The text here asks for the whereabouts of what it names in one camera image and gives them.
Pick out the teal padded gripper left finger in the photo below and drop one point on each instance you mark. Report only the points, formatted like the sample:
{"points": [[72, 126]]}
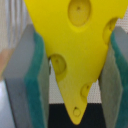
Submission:
{"points": [[27, 80]]}

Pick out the teal padded gripper right finger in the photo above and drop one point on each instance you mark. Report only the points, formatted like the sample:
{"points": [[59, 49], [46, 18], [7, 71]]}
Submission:
{"points": [[113, 81]]}

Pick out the yellow toy cheese wedge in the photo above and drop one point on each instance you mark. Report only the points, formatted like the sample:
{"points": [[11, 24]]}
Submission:
{"points": [[76, 35]]}

